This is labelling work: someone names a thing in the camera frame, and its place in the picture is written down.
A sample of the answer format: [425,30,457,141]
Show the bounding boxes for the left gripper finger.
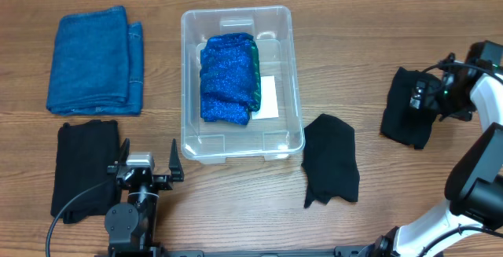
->
[116,138,130,165]
[169,139,184,178]

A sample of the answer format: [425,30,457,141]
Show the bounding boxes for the black cloth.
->
[50,120,121,224]
[302,114,360,208]
[380,67,440,149]

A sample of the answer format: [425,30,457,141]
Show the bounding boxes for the clear plastic container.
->
[181,6,305,164]

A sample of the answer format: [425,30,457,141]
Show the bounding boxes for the blue sparkly cloth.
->
[200,32,262,126]

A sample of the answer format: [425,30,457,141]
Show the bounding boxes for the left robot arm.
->
[105,139,185,256]

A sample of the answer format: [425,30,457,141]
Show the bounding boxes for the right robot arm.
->
[350,40,502,256]

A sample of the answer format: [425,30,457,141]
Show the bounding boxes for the folded blue denim cloth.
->
[46,6,145,116]

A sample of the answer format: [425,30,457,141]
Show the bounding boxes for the white paper label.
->
[251,75,279,120]

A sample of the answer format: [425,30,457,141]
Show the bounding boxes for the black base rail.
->
[96,244,378,257]

